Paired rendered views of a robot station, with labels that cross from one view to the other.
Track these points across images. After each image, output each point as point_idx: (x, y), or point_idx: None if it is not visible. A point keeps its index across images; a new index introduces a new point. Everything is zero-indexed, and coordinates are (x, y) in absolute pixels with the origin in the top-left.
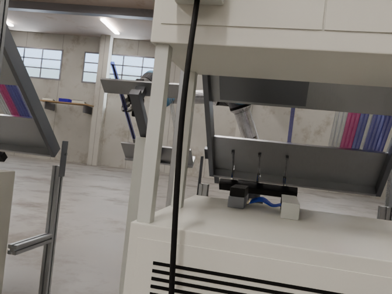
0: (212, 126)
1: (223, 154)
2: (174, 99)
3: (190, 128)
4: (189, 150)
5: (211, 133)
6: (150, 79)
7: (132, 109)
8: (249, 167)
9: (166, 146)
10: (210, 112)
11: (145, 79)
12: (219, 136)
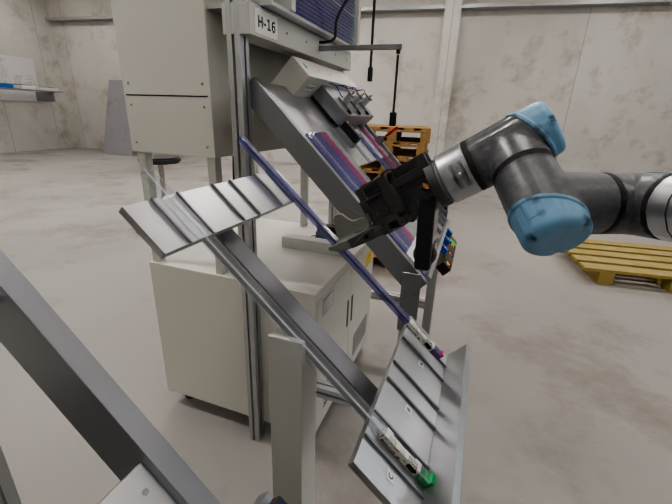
0: (85, 413)
1: None
2: (542, 232)
3: None
4: (349, 461)
5: (86, 437)
6: (473, 145)
7: (338, 248)
8: None
9: (379, 392)
10: (18, 349)
11: (448, 151)
12: (117, 484)
